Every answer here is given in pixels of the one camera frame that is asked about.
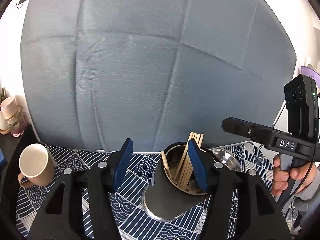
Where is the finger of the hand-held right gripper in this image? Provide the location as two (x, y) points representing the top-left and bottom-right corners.
(222, 117), (275, 142)

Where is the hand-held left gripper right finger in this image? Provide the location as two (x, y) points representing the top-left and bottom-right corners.
(187, 140), (292, 240)

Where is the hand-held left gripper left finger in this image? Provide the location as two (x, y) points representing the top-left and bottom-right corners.
(27, 138), (134, 240)

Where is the bunch of wooden chopsticks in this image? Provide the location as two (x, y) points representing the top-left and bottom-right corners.
(161, 131), (204, 192)

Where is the black cylindrical utensil holder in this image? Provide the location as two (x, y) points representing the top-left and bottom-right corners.
(141, 142), (218, 222)

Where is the person's right forearm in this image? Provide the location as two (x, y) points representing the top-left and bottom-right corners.
(287, 175), (320, 233)

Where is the person's right hand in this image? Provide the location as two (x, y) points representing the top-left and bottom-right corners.
(271, 154), (316, 198)

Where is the blue white patterned tablecloth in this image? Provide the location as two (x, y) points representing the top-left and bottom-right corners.
(15, 140), (303, 240)

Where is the stainless steel plate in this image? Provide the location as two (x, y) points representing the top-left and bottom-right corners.
(207, 147), (243, 173)

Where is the purple striped plate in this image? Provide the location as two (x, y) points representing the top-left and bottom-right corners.
(300, 65), (320, 88)

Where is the beige ceramic mug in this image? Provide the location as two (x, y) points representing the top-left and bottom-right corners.
(17, 143), (56, 188)

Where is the grey-blue fabric backdrop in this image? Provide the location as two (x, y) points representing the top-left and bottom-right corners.
(20, 0), (297, 153)

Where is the glass jar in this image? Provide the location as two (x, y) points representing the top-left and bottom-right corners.
(7, 107), (26, 138)

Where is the pink cup stack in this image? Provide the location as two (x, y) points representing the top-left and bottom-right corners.
(0, 96), (19, 134)

